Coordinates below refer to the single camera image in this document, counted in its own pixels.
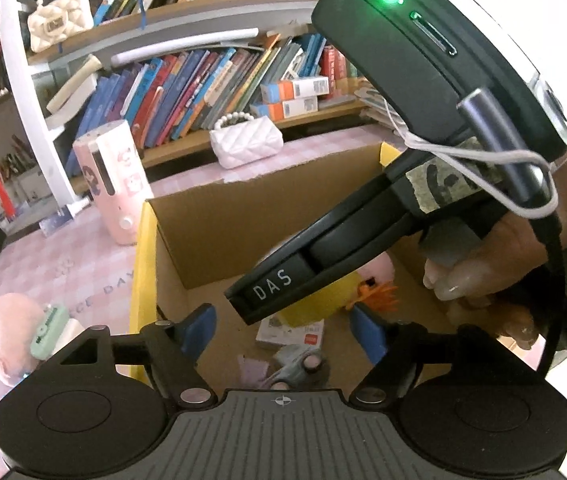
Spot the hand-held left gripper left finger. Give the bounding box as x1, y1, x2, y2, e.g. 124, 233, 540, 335
26, 303, 217, 411

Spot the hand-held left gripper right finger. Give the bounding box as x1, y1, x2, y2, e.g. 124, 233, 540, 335
350, 304, 540, 410

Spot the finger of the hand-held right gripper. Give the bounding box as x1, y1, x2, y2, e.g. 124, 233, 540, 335
224, 170, 420, 327

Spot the white red small box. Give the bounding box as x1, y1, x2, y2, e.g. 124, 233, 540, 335
256, 317, 325, 352

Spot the yellow tape roll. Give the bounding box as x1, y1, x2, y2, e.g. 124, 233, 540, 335
280, 270, 364, 332

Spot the pink chick plush toy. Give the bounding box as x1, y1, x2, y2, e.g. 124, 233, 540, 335
346, 251, 399, 312

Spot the grey toy car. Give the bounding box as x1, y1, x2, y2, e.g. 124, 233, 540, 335
269, 345, 331, 391

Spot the yellow cardboard box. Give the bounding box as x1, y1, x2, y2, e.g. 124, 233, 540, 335
130, 141, 544, 392

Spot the white foam block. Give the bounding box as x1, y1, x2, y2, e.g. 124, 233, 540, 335
58, 317, 86, 346

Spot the mint green clip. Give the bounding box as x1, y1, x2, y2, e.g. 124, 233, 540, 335
30, 303, 66, 361

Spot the pale pink plush toy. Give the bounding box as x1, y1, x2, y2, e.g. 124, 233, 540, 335
0, 294, 44, 387

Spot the person's right hand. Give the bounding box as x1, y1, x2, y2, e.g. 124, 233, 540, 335
422, 144, 567, 352

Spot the pale purple paper piece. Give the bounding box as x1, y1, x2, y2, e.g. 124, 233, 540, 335
238, 355, 270, 388

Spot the row of red thick books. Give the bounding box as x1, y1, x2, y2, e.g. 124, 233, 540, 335
321, 45, 364, 83

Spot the orange white carton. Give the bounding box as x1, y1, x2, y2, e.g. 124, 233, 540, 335
250, 96, 319, 122
260, 76, 331, 102

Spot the white quilted purse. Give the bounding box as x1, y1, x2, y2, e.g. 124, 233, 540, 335
210, 112, 284, 170

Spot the wooden bookshelf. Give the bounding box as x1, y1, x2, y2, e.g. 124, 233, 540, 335
23, 0, 379, 173

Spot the pink humidifier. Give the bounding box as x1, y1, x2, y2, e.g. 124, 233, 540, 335
72, 120, 154, 246

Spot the small spray bottle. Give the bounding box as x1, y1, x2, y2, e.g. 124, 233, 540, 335
38, 200, 94, 236

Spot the row of leaning books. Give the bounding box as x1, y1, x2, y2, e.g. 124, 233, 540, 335
63, 35, 364, 161

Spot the white paper roll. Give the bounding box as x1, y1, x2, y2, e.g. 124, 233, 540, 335
110, 27, 259, 66

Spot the white curved shelf unit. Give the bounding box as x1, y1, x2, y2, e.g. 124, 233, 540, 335
0, 0, 81, 228

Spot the cream quilted handbag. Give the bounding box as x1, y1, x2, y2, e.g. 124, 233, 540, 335
27, 0, 94, 53

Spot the white cord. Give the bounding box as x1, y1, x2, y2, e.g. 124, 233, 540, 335
383, 100, 560, 221

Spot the black usb cable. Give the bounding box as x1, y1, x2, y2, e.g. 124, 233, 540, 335
456, 86, 567, 378

